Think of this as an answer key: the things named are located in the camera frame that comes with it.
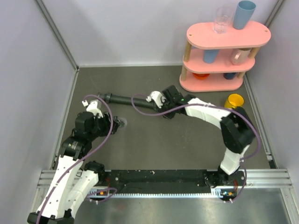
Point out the pink three-tier shelf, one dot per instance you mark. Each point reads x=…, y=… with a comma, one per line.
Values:
x=201, y=36

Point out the clear drinking glass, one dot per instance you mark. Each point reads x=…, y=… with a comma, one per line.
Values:
x=223, y=18

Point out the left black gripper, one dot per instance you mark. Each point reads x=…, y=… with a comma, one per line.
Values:
x=107, y=124

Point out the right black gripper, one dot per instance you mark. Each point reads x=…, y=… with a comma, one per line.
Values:
x=168, y=116

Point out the orange bowl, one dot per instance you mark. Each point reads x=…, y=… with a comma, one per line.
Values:
x=201, y=76

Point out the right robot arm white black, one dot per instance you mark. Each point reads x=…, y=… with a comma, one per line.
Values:
x=234, y=124

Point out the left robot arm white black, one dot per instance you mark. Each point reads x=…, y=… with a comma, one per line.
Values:
x=65, y=197

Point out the yellow mug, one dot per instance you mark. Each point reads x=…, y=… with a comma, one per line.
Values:
x=234, y=100

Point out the blue cup middle shelf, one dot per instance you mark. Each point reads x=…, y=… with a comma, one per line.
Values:
x=210, y=55

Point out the dark blue cup bottom shelf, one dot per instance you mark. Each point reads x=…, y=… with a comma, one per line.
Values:
x=229, y=76

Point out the pink mug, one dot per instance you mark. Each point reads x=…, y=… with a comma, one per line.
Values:
x=239, y=56

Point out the aluminium rail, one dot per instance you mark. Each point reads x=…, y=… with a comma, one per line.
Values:
x=254, y=178

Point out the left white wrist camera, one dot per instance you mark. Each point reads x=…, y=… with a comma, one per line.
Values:
x=93, y=107

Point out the tall blue cup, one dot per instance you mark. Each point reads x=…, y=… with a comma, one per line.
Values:
x=243, y=14

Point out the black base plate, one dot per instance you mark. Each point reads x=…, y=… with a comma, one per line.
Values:
x=169, y=181

